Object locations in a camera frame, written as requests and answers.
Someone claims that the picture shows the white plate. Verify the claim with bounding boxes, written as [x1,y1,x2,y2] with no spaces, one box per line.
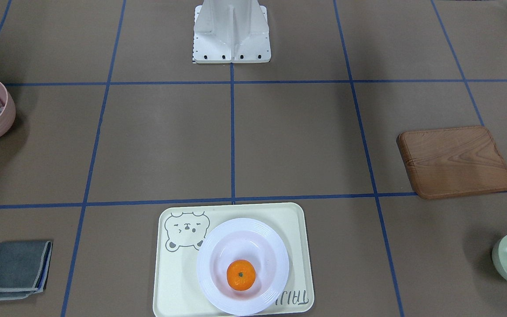
[196,218,289,316]

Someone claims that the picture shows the wooden tray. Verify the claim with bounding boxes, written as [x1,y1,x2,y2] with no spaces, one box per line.
[397,125,507,200]

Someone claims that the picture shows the cream bear tray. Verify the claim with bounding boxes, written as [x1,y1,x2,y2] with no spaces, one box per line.
[152,202,315,317]

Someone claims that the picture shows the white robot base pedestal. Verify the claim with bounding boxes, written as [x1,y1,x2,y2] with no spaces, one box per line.
[192,0,272,64]

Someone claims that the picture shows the orange fruit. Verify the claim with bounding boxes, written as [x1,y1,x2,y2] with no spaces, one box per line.
[227,259,256,291]

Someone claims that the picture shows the grey folded cloth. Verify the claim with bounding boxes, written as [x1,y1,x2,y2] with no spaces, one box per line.
[0,240,54,301]

